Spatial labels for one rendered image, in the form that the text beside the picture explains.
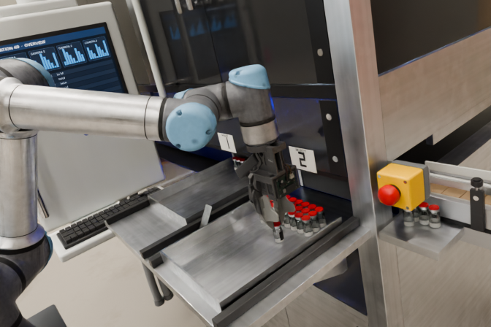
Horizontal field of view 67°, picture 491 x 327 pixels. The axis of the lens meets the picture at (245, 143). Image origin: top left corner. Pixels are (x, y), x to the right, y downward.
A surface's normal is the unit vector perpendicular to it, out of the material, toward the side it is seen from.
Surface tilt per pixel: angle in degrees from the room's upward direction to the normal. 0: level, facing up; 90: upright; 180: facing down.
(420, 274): 90
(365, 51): 90
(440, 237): 0
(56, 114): 86
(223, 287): 0
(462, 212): 90
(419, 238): 0
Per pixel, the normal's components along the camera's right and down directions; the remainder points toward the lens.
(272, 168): -0.78, 0.35
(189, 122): -0.03, 0.32
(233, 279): -0.21, -0.93
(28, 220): 0.84, 0.31
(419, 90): 0.60, 0.12
